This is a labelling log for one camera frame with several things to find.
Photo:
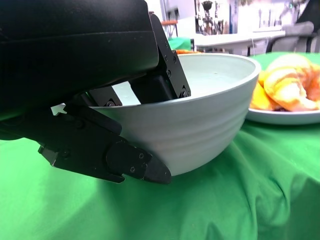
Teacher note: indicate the pale lavender plate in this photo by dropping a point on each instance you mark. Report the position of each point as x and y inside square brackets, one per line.
[280, 117]

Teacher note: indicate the green cloth background table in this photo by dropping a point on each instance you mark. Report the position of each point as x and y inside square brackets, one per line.
[180, 43]

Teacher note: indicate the orange round bread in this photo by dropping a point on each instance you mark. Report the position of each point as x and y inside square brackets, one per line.
[258, 100]

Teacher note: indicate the orange wicker basket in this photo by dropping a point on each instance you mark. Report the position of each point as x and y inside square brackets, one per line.
[185, 51]

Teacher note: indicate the white orange striped bread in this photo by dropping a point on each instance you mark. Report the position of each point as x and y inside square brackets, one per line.
[290, 85]

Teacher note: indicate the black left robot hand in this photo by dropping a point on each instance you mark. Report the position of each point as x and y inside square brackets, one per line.
[62, 62]

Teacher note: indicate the long white table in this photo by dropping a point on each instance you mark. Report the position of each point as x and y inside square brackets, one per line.
[237, 40]

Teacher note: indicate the green tablecloth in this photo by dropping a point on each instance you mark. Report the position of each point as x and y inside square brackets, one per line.
[175, 212]

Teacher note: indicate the grey-green ceramic bowl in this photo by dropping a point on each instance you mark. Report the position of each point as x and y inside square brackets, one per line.
[187, 132]

